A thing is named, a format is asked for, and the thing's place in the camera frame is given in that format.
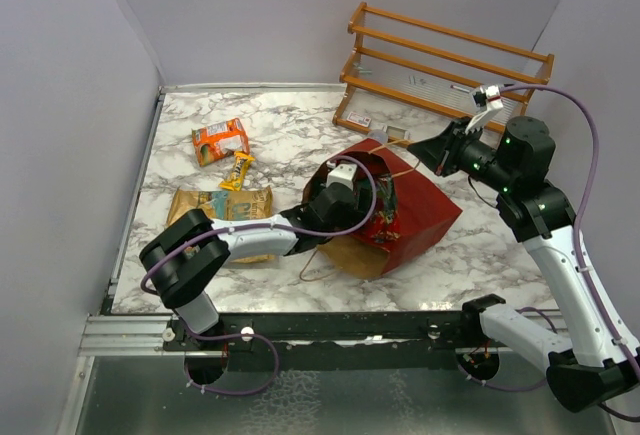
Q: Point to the orange wooden rack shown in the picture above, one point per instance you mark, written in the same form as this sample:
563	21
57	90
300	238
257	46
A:
400	70

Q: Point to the gold chips bag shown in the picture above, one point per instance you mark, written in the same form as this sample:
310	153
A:
223	204

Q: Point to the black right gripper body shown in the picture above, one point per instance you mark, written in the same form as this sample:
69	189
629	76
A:
469	153

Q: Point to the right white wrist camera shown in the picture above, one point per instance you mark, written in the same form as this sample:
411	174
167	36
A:
488	103

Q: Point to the red paper bag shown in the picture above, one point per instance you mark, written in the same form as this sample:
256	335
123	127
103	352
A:
425	215

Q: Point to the open small white box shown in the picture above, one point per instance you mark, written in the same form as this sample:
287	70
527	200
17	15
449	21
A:
398	133

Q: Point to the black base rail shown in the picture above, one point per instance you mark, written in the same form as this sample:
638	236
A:
335	340

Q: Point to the red white staples box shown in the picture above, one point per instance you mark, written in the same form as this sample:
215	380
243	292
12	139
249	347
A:
359	119

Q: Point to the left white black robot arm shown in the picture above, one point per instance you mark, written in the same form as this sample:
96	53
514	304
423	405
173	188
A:
181	261

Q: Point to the red snack packet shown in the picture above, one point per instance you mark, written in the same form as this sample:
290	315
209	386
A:
383	227

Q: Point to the pink white marker pen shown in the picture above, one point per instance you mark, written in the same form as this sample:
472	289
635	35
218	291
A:
460	88

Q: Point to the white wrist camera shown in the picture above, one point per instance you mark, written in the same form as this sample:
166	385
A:
342	174
488	103

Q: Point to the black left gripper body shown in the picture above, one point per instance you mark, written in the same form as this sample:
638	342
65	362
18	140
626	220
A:
354	216

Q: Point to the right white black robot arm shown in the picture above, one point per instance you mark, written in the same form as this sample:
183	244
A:
594	363

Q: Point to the yellow M&Ms packet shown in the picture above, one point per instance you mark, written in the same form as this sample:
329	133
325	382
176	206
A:
235	180

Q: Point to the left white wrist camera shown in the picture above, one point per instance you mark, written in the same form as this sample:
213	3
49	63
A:
342	174

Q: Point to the orange snack packet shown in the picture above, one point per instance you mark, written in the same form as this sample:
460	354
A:
219	140

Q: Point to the small clear plastic cup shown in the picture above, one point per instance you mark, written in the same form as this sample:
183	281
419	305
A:
379	135

